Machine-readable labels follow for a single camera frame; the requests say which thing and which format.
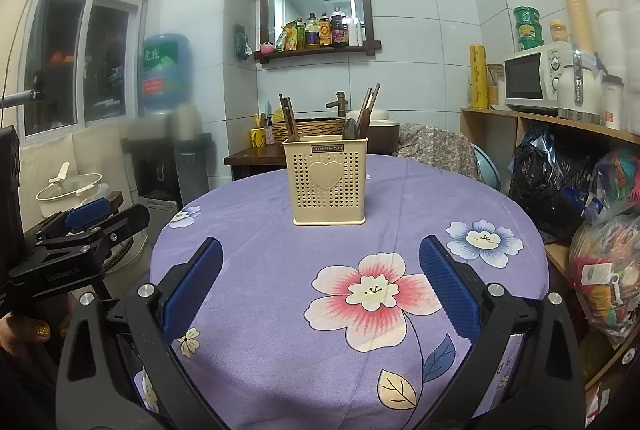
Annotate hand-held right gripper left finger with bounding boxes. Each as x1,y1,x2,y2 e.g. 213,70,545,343
55,237,224,430

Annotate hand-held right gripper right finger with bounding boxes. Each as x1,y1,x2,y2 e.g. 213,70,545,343
415,234,587,430

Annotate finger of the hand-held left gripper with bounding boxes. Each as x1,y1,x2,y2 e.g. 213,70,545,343
34,204,152,257
36,191,124,244

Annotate cream plastic cutlery basket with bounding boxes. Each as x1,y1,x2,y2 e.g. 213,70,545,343
282,135,370,227

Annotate dark brown wooden chopstick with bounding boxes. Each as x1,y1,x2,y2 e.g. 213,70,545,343
286,97,299,142

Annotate person's left hand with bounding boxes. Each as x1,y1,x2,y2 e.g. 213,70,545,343
0,297,77,357

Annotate cream pot with glass lid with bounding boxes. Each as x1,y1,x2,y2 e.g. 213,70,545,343
35,161,104,217

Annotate grey water dispenser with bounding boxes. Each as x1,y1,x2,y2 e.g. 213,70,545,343
122,129,211,212

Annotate purple floral tablecloth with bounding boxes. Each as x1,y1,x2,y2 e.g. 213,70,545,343
148,153,552,430

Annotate paper cup dispenser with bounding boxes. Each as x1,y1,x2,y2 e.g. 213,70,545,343
169,102,214,162

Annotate blue plastic basin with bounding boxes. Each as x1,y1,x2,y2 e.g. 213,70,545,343
470,145,501,192

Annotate patterned grey cloth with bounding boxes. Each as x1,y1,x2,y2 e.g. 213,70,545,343
394,123,484,182

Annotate dark wooden washstand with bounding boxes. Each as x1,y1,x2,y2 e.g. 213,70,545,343
223,145,289,181

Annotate black plastic bag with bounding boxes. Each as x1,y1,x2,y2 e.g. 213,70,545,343
508,129,599,239

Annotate blue water bottle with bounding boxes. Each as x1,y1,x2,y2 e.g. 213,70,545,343
141,33,194,116

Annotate sliding window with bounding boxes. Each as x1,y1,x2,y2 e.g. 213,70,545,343
19,0,152,138

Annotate colourful filled plastic bag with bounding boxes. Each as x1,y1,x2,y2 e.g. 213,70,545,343
569,147,640,352

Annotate wooden storage shelf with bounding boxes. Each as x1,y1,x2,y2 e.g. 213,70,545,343
459,106,640,413

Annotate brown rice cooker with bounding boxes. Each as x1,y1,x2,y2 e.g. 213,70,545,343
347,107,401,157

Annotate woven wicker basin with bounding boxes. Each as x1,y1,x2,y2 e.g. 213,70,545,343
272,115,352,142

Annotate glass jar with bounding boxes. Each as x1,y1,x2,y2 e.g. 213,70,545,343
487,62,504,106

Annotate tall yellow box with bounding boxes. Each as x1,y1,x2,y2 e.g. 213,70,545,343
468,44,489,109

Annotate green hanging packet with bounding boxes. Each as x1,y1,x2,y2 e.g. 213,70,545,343
233,24,254,62

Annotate bronze faucet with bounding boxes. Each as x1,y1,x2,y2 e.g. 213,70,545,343
325,91,347,117

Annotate white microwave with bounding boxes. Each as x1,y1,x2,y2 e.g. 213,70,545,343
503,42,574,114

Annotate white electric kettle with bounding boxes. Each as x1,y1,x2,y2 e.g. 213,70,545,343
556,50,609,124

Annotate white tumbler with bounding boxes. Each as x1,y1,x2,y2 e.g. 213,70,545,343
601,74,626,130

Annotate yellow snack packet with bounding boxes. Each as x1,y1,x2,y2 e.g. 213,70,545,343
274,22,296,52

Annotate purple label bottle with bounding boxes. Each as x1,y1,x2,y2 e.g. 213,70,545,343
305,12,321,49

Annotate stack of green noodle cups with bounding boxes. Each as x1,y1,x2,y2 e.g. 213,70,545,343
513,6,545,52

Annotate dark sauce bottle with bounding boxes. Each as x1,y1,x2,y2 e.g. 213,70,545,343
330,7,350,46

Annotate stacks of white cups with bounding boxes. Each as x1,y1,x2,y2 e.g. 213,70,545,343
594,0,640,137

